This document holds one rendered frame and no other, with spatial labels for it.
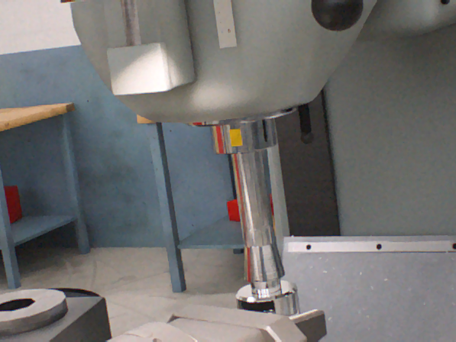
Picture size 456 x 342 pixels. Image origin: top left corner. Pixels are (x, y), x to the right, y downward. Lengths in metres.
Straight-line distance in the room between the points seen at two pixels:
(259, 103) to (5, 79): 5.68
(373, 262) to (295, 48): 0.51
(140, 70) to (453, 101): 0.51
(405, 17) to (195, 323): 0.28
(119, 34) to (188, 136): 5.05
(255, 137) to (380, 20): 0.15
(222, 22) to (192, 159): 5.06
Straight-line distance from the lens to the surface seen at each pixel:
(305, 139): 0.73
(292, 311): 0.77
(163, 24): 0.63
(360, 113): 1.12
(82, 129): 6.05
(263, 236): 0.76
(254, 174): 0.75
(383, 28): 0.81
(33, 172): 6.34
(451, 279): 1.10
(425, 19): 0.80
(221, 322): 0.74
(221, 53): 0.65
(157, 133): 4.84
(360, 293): 1.13
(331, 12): 0.59
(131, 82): 0.64
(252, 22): 0.64
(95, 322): 0.93
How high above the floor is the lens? 1.40
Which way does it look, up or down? 10 degrees down
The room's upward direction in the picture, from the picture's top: 8 degrees counter-clockwise
